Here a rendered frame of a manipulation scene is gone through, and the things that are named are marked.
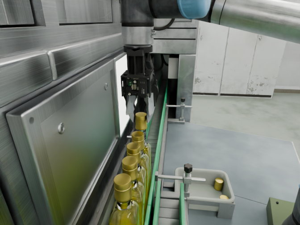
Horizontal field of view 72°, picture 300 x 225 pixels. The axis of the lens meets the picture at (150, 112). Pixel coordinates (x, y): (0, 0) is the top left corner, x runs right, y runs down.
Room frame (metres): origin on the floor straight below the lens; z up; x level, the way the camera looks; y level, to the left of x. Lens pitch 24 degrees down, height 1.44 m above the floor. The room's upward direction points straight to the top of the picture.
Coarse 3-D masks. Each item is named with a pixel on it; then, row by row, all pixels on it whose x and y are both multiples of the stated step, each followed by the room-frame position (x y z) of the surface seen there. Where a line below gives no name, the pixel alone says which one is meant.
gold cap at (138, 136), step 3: (135, 132) 0.49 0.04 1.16; (138, 132) 0.49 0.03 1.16; (141, 132) 0.49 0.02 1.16; (132, 135) 0.47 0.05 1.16; (135, 135) 0.47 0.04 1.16; (138, 135) 0.47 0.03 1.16; (141, 135) 0.47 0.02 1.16; (132, 138) 0.47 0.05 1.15; (135, 138) 0.47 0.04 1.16; (138, 138) 0.47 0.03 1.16; (141, 138) 0.47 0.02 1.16; (132, 141) 0.47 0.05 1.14; (135, 141) 0.47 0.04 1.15; (138, 141) 0.47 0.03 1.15; (141, 141) 0.47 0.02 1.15; (141, 144) 0.47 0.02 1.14; (141, 147) 0.47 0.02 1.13
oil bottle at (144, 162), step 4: (144, 156) 0.48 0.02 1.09; (148, 156) 0.50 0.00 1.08; (144, 160) 0.46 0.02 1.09; (148, 160) 0.49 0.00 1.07; (140, 164) 0.46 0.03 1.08; (144, 164) 0.46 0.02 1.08; (148, 164) 0.48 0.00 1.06; (148, 168) 0.48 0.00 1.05; (148, 172) 0.48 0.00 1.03; (148, 176) 0.48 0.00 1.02; (148, 180) 0.48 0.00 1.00; (148, 184) 0.48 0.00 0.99; (148, 188) 0.48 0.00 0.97; (148, 192) 0.48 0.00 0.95; (148, 196) 0.48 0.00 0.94
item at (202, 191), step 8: (176, 168) 0.73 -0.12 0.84; (192, 168) 0.73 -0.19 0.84; (192, 176) 0.72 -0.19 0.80; (200, 176) 0.72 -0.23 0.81; (208, 176) 0.71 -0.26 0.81; (216, 176) 0.71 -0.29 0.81; (224, 176) 0.69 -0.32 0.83; (176, 184) 0.63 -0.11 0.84; (192, 184) 0.71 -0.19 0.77; (200, 184) 0.71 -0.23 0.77; (208, 184) 0.71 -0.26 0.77; (224, 184) 0.67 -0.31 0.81; (192, 192) 0.66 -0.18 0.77; (200, 192) 0.66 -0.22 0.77; (208, 192) 0.66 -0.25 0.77; (216, 192) 0.66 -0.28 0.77; (224, 192) 0.64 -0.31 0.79; (232, 192) 0.59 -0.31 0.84; (208, 200) 0.56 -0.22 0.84; (216, 200) 0.55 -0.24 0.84; (224, 200) 0.55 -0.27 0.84; (232, 200) 0.55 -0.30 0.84
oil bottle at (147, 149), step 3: (147, 144) 0.54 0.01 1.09; (144, 147) 0.52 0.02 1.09; (147, 147) 0.53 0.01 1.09; (150, 147) 0.55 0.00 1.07; (144, 150) 0.52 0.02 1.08; (147, 150) 0.52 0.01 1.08; (150, 150) 0.54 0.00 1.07; (147, 153) 0.51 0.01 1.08; (150, 153) 0.54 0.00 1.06; (150, 156) 0.54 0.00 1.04; (150, 159) 0.54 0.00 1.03; (150, 162) 0.54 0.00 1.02; (150, 165) 0.54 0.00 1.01; (150, 168) 0.54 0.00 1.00; (150, 171) 0.54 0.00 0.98; (150, 174) 0.54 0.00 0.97; (150, 177) 0.54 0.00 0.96; (150, 180) 0.54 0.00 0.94; (150, 183) 0.54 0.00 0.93
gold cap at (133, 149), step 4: (128, 144) 0.43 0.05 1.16; (132, 144) 0.43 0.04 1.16; (136, 144) 0.43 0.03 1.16; (128, 148) 0.41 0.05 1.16; (132, 148) 0.41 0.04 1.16; (136, 148) 0.41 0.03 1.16; (140, 148) 0.42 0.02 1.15; (128, 152) 0.41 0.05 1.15; (132, 152) 0.41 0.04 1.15; (136, 152) 0.41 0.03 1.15; (140, 152) 0.42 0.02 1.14; (136, 156) 0.41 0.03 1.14; (140, 156) 0.42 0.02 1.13; (140, 160) 0.42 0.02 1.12
